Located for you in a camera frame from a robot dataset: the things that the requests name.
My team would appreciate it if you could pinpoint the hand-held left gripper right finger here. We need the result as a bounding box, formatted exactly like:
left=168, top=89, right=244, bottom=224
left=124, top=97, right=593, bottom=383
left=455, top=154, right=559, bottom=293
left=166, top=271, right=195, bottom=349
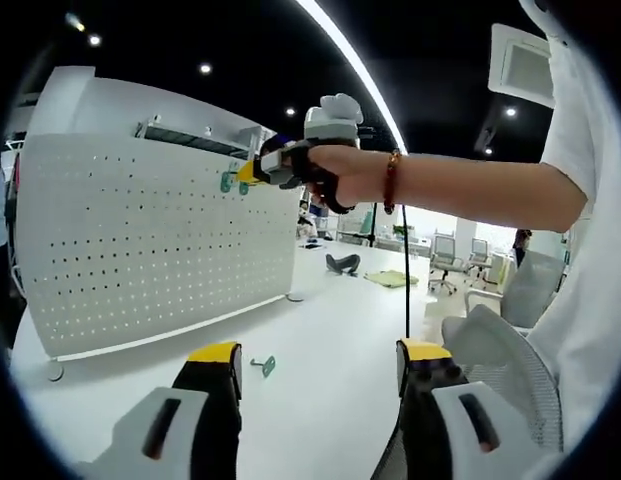
left=395, top=337, right=519, bottom=480

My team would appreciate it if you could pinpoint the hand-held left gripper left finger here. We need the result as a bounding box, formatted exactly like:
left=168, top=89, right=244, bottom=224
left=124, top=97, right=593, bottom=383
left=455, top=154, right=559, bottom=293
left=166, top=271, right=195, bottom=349
left=77, top=341, right=244, bottom=480

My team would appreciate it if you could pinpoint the white perforated mounting plate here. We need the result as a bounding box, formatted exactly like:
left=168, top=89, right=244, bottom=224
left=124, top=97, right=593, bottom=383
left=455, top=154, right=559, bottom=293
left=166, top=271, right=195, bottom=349
left=14, top=133, right=305, bottom=382

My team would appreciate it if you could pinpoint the person's right hand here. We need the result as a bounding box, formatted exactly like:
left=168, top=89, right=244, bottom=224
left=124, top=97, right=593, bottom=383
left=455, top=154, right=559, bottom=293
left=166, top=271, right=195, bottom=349
left=289, top=143, right=392, bottom=214

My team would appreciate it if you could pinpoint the ceiling light strip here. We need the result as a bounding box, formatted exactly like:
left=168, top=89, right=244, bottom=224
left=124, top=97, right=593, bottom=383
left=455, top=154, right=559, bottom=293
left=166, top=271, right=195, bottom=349
left=294, top=0, right=410, bottom=157

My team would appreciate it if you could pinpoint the black tripod stand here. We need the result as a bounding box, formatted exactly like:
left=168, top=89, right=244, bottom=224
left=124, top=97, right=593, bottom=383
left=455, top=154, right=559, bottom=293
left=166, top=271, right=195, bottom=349
left=366, top=201, right=382, bottom=250

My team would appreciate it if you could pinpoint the grey mesh office chair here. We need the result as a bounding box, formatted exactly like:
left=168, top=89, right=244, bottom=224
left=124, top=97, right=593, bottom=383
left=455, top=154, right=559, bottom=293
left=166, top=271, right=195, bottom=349
left=441, top=303, right=565, bottom=452

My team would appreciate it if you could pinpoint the black curved headset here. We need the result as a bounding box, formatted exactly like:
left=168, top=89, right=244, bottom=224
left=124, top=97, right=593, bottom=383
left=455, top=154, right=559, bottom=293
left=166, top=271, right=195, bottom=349
left=324, top=251, right=363, bottom=278

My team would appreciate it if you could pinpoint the green cloth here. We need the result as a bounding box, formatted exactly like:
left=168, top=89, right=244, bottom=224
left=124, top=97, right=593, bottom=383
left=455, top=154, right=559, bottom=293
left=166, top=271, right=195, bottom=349
left=364, top=269, right=421, bottom=290

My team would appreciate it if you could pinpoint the white office chair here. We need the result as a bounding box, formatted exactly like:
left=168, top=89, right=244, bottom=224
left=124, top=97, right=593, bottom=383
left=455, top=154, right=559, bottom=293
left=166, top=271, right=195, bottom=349
left=428, top=234, right=465, bottom=295
left=466, top=236, right=497, bottom=287

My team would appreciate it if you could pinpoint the ceiling air vent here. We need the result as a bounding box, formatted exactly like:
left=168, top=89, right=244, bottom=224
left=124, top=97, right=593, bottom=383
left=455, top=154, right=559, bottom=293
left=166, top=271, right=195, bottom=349
left=489, top=21, right=555, bottom=107

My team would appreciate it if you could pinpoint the white wall shelf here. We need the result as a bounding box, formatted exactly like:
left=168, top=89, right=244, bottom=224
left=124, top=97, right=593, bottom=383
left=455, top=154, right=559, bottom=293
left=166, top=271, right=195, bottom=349
left=134, top=113, right=272, bottom=157

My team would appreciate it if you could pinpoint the red bead bracelet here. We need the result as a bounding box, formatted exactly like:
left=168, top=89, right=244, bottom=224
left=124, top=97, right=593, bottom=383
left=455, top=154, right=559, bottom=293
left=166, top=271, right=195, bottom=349
left=383, top=151, right=403, bottom=216

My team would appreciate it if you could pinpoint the black cable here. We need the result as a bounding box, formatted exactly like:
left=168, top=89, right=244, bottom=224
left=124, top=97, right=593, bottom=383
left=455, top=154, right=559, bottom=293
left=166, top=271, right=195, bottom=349
left=401, top=199, right=412, bottom=342

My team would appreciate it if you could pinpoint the white partition wall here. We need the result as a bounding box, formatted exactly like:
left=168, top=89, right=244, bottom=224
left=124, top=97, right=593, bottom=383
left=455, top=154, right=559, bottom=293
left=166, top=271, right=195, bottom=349
left=26, top=64, right=272, bottom=167

